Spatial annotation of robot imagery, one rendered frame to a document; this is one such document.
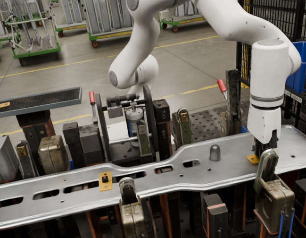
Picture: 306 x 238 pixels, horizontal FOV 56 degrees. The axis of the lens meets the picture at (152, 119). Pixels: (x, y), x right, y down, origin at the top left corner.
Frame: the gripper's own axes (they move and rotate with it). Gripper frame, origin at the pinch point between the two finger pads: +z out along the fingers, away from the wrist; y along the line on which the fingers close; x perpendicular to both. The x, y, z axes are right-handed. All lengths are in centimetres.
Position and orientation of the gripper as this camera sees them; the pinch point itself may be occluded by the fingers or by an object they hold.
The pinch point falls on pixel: (262, 150)
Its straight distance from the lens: 90.3
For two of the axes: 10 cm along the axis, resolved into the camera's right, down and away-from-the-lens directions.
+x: 9.8, -1.9, 1.2
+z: 1.1, 8.8, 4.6
